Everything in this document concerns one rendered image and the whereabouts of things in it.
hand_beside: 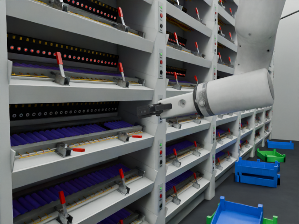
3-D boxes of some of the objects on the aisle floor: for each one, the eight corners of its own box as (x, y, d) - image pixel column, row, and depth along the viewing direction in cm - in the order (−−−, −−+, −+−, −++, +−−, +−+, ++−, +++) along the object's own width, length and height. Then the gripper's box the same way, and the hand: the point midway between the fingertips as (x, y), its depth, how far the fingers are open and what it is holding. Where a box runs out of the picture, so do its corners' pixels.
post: (214, 195, 178) (219, -68, 167) (210, 200, 170) (214, -76, 159) (187, 190, 189) (190, -58, 178) (182, 194, 181) (184, -65, 170)
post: (165, 245, 119) (166, -157, 108) (154, 255, 111) (155, -177, 100) (130, 232, 130) (128, -134, 119) (118, 241, 122) (115, -150, 111)
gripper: (213, 86, 71) (160, 98, 81) (187, 83, 57) (126, 99, 66) (218, 113, 71) (164, 122, 80) (193, 117, 56) (131, 128, 66)
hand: (150, 111), depth 73 cm, fingers open, 8 cm apart
